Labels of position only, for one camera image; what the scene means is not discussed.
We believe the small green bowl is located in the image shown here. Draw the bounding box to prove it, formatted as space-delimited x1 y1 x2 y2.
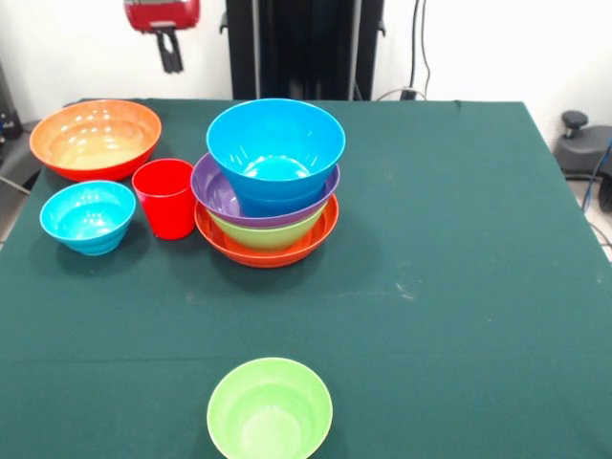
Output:
206 357 334 459

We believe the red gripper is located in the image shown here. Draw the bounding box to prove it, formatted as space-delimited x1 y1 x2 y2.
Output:
122 0 202 75

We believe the black wall cable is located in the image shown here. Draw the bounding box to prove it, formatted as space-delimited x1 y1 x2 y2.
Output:
408 0 434 99

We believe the translucent blue straight-sided bowl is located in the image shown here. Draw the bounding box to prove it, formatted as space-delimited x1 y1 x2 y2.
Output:
236 184 327 217

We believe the large green bowl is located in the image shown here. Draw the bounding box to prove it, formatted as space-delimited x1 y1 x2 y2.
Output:
208 200 331 251

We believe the orange bowl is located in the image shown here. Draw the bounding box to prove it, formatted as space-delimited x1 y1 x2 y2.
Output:
193 193 340 269
29 98 163 183

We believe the dark green tablecloth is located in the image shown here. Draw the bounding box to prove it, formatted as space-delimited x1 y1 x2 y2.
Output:
0 98 612 459

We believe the small blue ribbed bowl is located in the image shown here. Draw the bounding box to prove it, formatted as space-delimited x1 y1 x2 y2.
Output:
39 180 138 256

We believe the purple bowl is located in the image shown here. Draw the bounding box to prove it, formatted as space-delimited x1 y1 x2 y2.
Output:
189 152 341 229

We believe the red cup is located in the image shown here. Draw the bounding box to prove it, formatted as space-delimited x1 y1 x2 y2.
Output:
131 158 196 240

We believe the large blue bowl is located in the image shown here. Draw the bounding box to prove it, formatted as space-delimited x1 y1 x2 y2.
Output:
206 98 346 200

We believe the black pedestal leg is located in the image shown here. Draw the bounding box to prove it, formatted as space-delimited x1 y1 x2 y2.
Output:
554 110 612 176
0 101 77 192

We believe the blue cable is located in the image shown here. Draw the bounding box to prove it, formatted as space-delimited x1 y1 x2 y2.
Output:
580 138 612 214

